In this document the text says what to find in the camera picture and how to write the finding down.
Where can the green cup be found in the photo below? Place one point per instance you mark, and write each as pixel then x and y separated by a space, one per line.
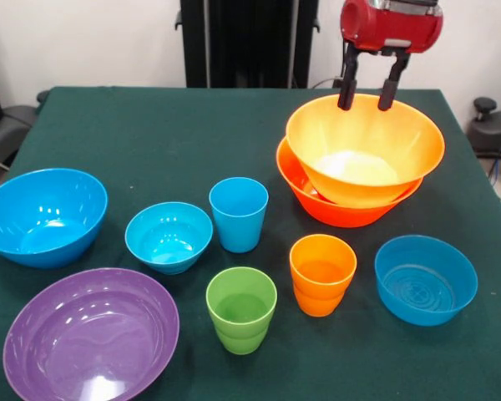
pixel 241 330

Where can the black pedestal foot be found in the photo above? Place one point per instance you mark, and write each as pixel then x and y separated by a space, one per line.
pixel 8 125
pixel 492 133

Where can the large purple bowl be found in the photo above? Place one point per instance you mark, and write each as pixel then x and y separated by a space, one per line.
pixel 92 334

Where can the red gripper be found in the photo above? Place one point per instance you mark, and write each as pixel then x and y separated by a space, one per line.
pixel 388 27

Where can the small cyan bowl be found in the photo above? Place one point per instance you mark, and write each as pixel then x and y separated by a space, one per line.
pixel 169 238

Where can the large orange bowl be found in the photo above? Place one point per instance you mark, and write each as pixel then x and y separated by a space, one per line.
pixel 342 217
pixel 359 133

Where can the dark green tablecloth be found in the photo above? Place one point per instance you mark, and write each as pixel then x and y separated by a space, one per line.
pixel 150 125

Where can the orange cup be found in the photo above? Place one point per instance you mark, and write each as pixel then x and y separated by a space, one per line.
pixel 321 292

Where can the blue cup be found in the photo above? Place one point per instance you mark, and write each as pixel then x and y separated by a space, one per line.
pixel 238 225

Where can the blue ribbed-bottom bowl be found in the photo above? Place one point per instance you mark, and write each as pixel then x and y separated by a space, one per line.
pixel 426 288

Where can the large blue bowl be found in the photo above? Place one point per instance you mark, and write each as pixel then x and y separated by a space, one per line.
pixel 42 209

